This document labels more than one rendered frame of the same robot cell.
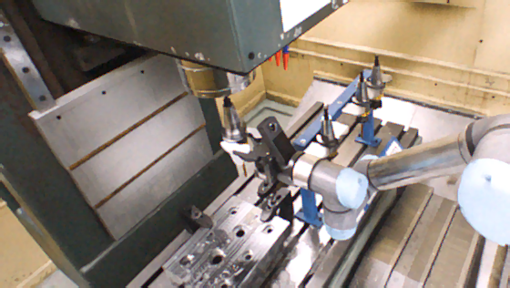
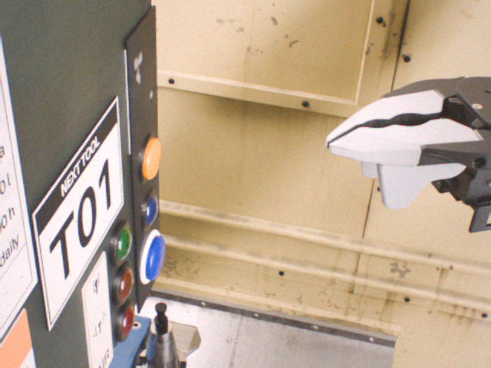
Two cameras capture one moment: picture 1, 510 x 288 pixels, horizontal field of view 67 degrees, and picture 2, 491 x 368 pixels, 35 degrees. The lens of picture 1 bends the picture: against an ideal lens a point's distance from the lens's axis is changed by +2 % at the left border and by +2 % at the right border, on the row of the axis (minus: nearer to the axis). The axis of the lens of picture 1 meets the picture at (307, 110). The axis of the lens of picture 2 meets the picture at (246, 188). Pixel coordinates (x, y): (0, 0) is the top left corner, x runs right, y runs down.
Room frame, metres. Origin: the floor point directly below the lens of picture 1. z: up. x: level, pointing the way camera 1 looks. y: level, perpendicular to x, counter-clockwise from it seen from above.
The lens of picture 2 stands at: (0.48, -0.05, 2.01)
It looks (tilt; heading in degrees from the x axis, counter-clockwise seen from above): 38 degrees down; 334
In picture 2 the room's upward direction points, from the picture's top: 4 degrees clockwise
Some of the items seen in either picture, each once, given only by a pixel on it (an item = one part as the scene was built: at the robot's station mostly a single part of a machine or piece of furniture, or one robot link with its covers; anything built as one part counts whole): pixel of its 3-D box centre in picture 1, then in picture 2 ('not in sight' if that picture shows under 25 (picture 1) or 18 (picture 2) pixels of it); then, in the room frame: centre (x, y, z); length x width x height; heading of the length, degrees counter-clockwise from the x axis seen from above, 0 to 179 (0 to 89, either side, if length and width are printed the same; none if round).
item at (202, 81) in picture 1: (215, 56); not in sight; (0.73, 0.18, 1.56); 0.16 x 0.16 x 0.12
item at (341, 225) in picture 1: (342, 209); not in sight; (0.58, -0.06, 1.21); 0.11 x 0.08 x 0.11; 142
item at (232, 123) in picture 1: (230, 116); not in sight; (0.73, 0.18, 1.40); 0.04 x 0.04 x 0.07
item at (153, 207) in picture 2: not in sight; (149, 209); (0.85, -0.16, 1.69); 0.02 x 0.01 x 0.02; 144
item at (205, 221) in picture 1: (198, 221); not in sight; (0.79, 0.38, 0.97); 0.13 x 0.03 x 0.15; 54
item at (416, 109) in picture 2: not in sight; (379, 145); (0.84, -0.32, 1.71); 0.09 x 0.03 x 0.06; 84
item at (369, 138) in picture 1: (368, 111); not in sight; (1.17, -0.23, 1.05); 0.10 x 0.05 x 0.30; 54
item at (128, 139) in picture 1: (146, 140); not in sight; (1.00, 0.54, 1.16); 0.48 x 0.05 x 0.51; 144
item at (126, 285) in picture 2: not in sight; (124, 284); (0.81, -0.13, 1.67); 0.02 x 0.01 x 0.02; 144
